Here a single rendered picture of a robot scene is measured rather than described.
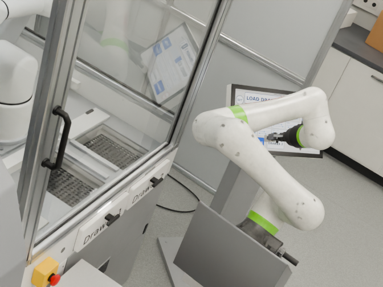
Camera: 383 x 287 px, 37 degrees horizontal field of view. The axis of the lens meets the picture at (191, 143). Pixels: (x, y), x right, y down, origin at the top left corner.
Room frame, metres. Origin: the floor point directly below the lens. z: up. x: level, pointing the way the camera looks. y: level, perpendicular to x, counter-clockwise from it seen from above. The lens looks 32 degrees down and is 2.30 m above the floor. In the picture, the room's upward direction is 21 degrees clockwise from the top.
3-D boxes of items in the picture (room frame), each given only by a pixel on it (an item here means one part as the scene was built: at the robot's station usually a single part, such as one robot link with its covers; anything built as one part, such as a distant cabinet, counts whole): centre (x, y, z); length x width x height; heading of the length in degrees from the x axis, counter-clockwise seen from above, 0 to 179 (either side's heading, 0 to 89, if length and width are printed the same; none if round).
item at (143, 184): (1.84, 0.11, 0.87); 0.29 x 0.02 x 0.11; 163
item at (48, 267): (1.22, 0.28, 0.88); 0.07 x 0.05 x 0.07; 163
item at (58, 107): (1.12, 0.31, 1.45); 0.05 x 0.03 x 0.19; 73
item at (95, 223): (1.54, 0.20, 0.87); 0.29 x 0.02 x 0.11; 163
